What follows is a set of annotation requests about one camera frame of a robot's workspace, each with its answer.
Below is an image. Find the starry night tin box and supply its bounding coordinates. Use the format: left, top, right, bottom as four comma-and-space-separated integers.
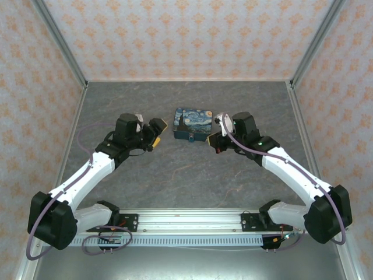
173, 107, 215, 143

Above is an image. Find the small circuit board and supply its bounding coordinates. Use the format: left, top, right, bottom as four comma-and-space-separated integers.
273, 232, 298, 243
98, 234, 123, 244

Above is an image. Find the grey metal sheet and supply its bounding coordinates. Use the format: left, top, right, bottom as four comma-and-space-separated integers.
33, 246, 346, 280

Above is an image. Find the aluminium table side rail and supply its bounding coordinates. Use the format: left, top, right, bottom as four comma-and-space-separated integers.
16, 81, 89, 280
287, 81, 360, 280

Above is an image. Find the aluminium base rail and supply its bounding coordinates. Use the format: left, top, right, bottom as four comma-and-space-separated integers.
118, 208, 263, 234

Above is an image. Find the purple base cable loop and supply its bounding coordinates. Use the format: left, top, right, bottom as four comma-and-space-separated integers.
262, 230, 307, 252
81, 226, 133, 255

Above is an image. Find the grey slotted cable duct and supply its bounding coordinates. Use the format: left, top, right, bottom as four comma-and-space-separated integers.
71, 235, 265, 247

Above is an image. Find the aluminium frame post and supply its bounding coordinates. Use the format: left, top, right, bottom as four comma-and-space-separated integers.
31, 0, 89, 89
290, 0, 348, 89

